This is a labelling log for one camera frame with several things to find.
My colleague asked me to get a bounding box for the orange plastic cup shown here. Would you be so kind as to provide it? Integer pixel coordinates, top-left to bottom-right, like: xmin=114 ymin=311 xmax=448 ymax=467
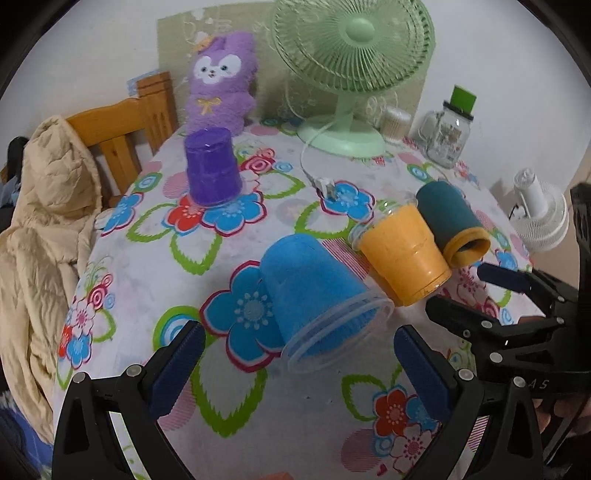
xmin=349 ymin=191 xmax=452 ymax=307

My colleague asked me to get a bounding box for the blue plastic cup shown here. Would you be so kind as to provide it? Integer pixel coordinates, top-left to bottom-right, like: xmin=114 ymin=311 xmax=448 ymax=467
xmin=259 ymin=234 xmax=394 ymax=374

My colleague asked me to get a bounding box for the teal and yellow cup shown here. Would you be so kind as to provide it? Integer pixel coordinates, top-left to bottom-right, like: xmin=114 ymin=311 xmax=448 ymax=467
xmin=416 ymin=181 xmax=491 ymax=269

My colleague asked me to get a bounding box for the purple plastic cup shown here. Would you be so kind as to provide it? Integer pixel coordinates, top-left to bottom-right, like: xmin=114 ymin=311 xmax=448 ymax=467
xmin=183 ymin=127 xmax=242 ymax=207

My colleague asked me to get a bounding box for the white standing fan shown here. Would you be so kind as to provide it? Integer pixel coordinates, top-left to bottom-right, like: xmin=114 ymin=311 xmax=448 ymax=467
xmin=511 ymin=168 xmax=569 ymax=254

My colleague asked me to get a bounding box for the glass jar green lid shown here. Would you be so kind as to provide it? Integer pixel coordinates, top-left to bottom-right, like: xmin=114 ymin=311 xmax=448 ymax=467
xmin=417 ymin=85 xmax=477 ymax=169

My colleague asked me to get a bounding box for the beige quilted jacket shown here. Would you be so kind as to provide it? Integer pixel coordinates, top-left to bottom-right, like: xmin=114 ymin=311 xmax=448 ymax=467
xmin=1 ymin=116 xmax=102 ymax=444

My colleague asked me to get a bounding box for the floral tablecloth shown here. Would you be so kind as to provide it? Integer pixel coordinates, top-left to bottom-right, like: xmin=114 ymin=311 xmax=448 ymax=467
xmin=53 ymin=119 xmax=531 ymax=479

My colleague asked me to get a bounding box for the cotton swab container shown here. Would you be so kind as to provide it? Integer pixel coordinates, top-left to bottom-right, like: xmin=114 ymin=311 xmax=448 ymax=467
xmin=381 ymin=106 xmax=412 ymax=143

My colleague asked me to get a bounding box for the wooden chair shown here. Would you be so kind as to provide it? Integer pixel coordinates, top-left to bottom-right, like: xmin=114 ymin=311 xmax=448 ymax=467
xmin=67 ymin=71 xmax=178 ymax=207

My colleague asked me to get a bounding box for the green desk fan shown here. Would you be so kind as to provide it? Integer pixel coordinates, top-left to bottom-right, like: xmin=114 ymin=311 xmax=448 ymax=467
xmin=270 ymin=0 xmax=435 ymax=158

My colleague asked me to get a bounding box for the purple plush rabbit toy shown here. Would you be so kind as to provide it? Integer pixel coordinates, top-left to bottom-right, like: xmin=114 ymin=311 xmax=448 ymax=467
xmin=185 ymin=31 xmax=257 ymax=136

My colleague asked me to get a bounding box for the white fan power cable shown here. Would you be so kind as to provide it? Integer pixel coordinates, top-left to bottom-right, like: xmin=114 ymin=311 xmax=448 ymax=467
xmin=299 ymin=117 xmax=341 ymax=200

